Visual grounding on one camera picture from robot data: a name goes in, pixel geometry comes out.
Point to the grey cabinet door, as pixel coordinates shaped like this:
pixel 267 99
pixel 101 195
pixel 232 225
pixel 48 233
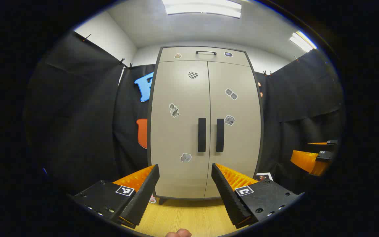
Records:
pixel 242 148
pixel 176 138

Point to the portrait photo card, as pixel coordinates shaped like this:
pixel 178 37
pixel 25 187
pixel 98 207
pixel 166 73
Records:
pixel 264 177

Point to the grey double-door shoe cabinet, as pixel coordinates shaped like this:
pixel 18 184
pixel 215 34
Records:
pixel 206 57

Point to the small colourful toy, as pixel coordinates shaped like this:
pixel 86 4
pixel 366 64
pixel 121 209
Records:
pixel 152 199

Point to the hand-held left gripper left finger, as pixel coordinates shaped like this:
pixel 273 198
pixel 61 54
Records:
pixel 145 194

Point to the grey cabinet drawer front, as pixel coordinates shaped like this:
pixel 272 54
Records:
pixel 189 58

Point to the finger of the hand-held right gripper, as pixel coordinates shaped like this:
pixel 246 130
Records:
pixel 308 161
pixel 331 142

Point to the black backdrop cloth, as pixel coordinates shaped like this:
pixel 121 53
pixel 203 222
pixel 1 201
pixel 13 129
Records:
pixel 77 115

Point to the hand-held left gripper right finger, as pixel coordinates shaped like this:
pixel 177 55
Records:
pixel 229 197

